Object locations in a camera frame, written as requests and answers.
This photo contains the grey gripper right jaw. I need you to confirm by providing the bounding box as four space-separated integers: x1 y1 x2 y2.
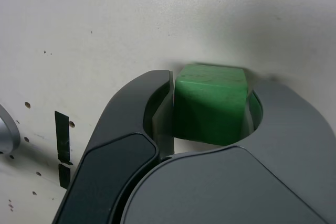
115 81 336 224

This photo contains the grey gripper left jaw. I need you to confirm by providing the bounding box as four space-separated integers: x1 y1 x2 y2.
52 69 175 224

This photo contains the green cube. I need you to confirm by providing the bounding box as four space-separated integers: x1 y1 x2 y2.
172 63 249 146

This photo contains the black tape strip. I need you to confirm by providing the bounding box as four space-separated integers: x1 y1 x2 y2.
54 110 74 189

